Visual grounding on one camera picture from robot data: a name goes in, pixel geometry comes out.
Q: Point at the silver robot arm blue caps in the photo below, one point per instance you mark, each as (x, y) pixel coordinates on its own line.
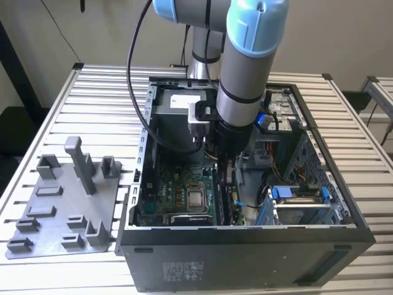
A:
(245, 77)

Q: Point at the grey power supply unit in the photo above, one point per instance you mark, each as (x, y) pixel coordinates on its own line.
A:
(178, 129)

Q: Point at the silver drive cage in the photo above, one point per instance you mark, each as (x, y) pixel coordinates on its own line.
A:
(282, 101)

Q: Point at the silver CPU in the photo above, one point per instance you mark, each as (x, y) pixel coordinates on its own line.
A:
(196, 200)

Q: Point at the blue disk carrier with disk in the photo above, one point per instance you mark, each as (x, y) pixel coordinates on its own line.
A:
(282, 192)

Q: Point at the green motherboard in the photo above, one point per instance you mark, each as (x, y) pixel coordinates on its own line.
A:
(172, 184)

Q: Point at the perforated metal disk bay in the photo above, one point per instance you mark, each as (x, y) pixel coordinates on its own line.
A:
(313, 159)

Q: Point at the black graphics card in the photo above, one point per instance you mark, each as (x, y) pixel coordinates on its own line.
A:
(192, 219)

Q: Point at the black table corner cap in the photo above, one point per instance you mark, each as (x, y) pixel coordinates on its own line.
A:
(327, 77)
(78, 65)

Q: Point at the black open PC case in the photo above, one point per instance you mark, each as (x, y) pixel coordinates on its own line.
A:
(233, 264)

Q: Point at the black chair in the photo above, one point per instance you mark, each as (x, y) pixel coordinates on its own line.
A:
(356, 101)

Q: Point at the metal slat side table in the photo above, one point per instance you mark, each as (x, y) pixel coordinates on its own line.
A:
(380, 92)

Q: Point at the grey plastic parts rack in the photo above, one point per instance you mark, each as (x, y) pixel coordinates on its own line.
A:
(76, 209)

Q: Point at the black furniture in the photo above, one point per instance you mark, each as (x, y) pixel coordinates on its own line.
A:
(18, 132)

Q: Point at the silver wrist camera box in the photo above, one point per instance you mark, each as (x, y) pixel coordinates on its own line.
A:
(196, 123)

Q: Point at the CPU socket metal frame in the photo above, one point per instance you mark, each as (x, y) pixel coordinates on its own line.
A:
(196, 187)

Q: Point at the small black wall object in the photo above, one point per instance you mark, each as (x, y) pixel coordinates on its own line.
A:
(81, 6)

